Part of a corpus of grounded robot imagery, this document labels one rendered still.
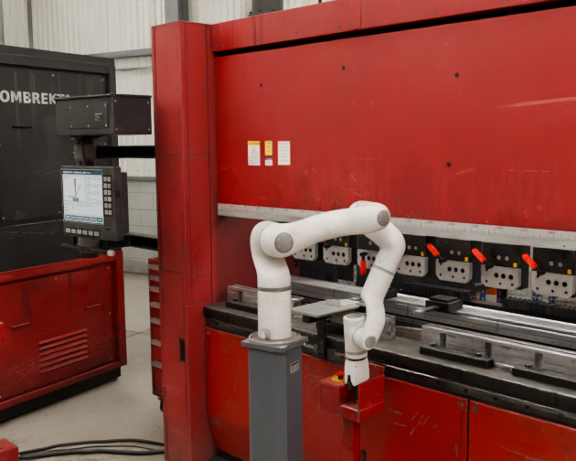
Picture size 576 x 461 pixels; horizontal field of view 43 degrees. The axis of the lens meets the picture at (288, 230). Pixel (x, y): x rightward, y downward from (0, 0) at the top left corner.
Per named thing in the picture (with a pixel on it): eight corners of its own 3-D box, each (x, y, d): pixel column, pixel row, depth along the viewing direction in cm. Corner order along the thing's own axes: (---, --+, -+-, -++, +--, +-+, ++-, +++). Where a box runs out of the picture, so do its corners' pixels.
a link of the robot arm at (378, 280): (410, 280, 273) (376, 355, 271) (386, 272, 287) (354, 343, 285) (391, 271, 269) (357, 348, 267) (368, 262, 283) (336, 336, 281)
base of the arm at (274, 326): (282, 348, 255) (282, 295, 252) (238, 341, 265) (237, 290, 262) (310, 336, 271) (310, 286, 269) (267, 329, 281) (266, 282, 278)
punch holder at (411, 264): (394, 273, 302) (394, 232, 300) (407, 270, 308) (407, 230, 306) (424, 277, 292) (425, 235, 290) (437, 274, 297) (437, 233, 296)
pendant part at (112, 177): (62, 235, 384) (59, 166, 380) (82, 232, 393) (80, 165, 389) (114, 241, 355) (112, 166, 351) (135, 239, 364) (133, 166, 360)
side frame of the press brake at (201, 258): (164, 460, 402) (150, 26, 375) (277, 418, 461) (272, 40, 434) (191, 474, 384) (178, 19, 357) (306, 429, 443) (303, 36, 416)
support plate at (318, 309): (287, 311, 316) (287, 308, 316) (329, 301, 334) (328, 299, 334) (317, 317, 303) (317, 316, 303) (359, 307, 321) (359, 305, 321)
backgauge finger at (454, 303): (403, 314, 311) (404, 302, 310) (439, 304, 329) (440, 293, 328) (427, 318, 302) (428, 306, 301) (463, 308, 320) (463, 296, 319)
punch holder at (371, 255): (357, 267, 317) (357, 229, 315) (369, 264, 322) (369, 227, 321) (384, 271, 306) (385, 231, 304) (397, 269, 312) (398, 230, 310)
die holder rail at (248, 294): (227, 304, 385) (227, 285, 384) (236, 302, 390) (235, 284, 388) (294, 319, 350) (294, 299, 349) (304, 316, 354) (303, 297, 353)
